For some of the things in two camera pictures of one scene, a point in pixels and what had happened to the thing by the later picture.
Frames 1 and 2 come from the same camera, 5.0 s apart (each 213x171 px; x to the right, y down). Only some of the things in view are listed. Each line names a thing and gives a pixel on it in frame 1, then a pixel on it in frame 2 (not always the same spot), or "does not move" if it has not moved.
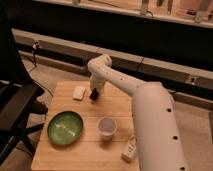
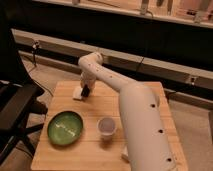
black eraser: x=94 y=94 -> x=86 y=91
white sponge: x=78 y=92 does not move
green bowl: x=65 y=128 does not move
